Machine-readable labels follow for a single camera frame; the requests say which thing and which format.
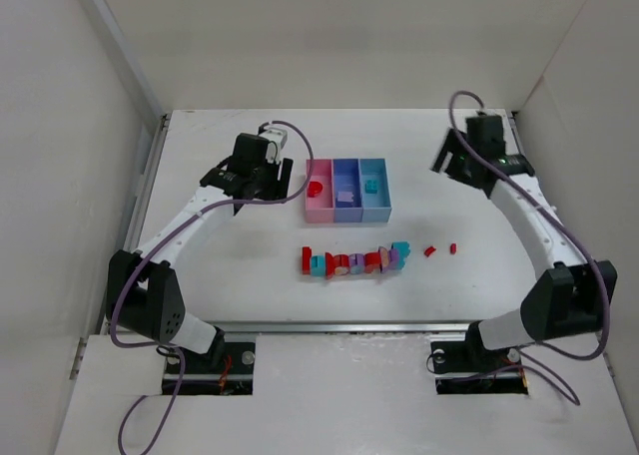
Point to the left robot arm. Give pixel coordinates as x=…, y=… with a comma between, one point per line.
x=143, y=288

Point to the red lego pile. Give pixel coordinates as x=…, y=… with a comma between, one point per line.
x=327, y=265

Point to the light blue container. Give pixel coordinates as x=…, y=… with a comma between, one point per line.
x=375, y=194

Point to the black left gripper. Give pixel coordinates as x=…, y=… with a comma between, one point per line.
x=285, y=177

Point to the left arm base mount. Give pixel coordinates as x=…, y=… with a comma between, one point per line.
x=231, y=375

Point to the red round lego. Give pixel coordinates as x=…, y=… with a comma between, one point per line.
x=315, y=188

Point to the lilac lego brick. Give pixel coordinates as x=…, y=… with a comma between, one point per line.
x=345, y=199

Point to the aluminium rail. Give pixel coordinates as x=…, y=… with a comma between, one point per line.
x=310, y=327

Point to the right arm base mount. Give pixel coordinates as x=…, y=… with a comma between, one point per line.
x=460, y=370

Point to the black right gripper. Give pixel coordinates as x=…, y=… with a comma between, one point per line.
x=446, y=152

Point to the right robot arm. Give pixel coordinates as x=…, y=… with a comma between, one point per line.
x=572, y=291

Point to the teal lego brick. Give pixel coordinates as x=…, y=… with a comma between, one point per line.
x=371, y=187

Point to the pink container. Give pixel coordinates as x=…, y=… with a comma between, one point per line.
x=319, y=202

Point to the purple-blue container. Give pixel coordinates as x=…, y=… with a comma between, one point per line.
x=346, y=178

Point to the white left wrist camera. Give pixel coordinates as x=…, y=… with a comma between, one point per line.
x=277, y=138

